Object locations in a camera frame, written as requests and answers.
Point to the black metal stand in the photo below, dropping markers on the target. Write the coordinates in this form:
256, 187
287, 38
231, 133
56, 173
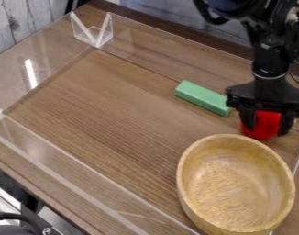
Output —
33, 222

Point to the wooden bowl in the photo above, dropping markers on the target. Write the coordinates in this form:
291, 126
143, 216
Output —
235, 186

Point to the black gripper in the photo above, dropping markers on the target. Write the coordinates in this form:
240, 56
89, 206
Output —
269, 95

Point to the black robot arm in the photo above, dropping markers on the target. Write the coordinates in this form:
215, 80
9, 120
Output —
271, 23

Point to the red plush fruit green leaf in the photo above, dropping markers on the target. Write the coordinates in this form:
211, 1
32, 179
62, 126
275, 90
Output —
267, 125

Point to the clear acrylic corner bracket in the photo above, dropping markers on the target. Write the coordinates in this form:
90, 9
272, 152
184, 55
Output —
93, 36

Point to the green foam block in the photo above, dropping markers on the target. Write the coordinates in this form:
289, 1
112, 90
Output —
203, 97

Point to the clear acrylic tray wall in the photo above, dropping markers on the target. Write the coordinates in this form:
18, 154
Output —
90, 200

